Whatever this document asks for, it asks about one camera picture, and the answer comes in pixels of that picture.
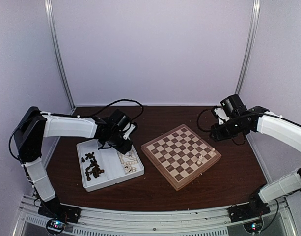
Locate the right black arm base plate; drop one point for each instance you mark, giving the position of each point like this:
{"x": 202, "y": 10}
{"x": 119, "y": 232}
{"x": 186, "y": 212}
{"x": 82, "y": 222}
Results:
{"x": 245, "y": 212}

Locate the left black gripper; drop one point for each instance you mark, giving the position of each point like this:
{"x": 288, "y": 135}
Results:
{"x": 124, "y": 148}

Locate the left controller board with LEDs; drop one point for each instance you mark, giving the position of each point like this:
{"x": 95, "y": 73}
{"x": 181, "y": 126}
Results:
{"x": 54, "y": 226}

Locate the pile of light chess pieces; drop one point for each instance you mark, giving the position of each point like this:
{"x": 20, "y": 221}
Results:
{"x": 128, "y": 161}

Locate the left aluminium frame post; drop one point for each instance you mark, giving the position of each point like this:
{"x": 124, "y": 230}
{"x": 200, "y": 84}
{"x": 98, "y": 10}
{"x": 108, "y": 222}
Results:
{"x": 58, "y": 57}

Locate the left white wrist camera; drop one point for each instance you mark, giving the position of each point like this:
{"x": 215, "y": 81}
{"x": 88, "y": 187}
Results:
{"x": 131, "y": 127}

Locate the controller board with leds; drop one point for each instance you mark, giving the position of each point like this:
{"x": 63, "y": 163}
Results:
{"x": 54, "y": 226}
{"x": 253, "y": 227}

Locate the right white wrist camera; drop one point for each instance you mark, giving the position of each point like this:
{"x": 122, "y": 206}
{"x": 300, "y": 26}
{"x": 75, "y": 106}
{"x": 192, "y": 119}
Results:
{"x": 220, "y": 115}

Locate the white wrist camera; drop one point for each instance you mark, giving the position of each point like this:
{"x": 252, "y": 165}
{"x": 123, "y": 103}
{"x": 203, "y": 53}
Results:
{"x": 131, "y": 127}
{"x": 220, "y": 115}

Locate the right controller board with LEDs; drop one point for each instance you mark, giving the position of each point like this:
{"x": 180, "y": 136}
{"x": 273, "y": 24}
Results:
{"x": 253, "y": 227}

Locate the white plastic compartment tray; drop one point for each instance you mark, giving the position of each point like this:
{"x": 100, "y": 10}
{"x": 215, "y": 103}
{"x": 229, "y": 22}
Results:
{"x": 108, "y": 160}

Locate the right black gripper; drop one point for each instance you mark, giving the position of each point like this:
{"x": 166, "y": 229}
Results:
{"x": 218, "y": 134}

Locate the wooden chess board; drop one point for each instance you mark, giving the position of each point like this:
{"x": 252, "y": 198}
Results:
{"x": 175, "y": 154}

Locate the light chess pawn piece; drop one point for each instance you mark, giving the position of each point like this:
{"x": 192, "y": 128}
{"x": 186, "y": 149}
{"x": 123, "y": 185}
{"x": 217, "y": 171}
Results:
{"x": 213, "y": 152}

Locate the light chess king piece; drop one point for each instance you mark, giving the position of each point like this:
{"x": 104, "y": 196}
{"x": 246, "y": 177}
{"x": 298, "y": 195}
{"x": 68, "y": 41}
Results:
{"x": 200, "y": 160}

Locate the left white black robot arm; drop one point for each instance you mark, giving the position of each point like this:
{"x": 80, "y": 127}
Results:
{"x": 110, "y": 132}

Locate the front aluminium frame rail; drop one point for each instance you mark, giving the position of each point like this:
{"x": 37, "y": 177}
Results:
{"x": 202, "y": 222}

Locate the aluminium frame post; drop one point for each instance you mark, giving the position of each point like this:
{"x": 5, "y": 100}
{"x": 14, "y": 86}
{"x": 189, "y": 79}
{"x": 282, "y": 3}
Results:
{"x": 58, "y": 57}
{"x": 253, "y": 26}

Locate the right aluminium frame post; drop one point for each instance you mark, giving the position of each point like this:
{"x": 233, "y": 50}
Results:
{"x": 253, "y": 26}

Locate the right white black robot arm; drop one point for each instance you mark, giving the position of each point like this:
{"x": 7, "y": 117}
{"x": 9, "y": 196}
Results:
{"x": 275, "y": 140}

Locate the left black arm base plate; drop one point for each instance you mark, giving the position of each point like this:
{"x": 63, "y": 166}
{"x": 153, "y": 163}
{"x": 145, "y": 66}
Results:
{"x": 63, "y": 213}

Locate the pile of dark chess pieces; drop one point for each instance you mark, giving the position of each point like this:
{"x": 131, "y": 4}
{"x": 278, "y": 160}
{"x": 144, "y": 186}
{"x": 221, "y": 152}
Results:
{"x": 93, "y": 168}

